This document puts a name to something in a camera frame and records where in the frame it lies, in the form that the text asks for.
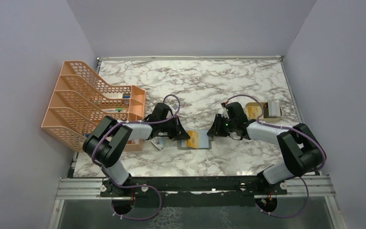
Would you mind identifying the yellow oval card tray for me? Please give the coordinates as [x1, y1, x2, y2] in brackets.
[244, 102, 283, 123]

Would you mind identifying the orange mesh file organizer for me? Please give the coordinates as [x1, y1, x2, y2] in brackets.
[41, 61, 146, 152]

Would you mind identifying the gold card in tray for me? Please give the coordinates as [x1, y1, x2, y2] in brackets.
[246, 106, 262, 119]

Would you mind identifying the small blue white clip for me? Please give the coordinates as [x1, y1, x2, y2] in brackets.
[151, 137, 164, 151]

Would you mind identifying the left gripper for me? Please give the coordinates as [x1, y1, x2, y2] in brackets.
[159, 115, 191, 140]

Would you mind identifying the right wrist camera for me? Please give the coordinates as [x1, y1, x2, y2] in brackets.
[221, 101, 231, 119]

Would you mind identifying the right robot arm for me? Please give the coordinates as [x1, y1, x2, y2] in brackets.
[207, 102, 326, 194]

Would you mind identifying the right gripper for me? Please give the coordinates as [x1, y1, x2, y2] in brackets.
[207, 114, 236, 137]

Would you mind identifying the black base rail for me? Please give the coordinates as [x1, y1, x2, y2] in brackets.
[56, 175, 335, 209]

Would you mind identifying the grey card holder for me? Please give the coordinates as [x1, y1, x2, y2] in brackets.
[177, 130, 212, 150]

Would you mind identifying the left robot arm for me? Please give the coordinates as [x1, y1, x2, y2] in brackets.
[82, 103, 190, 196]

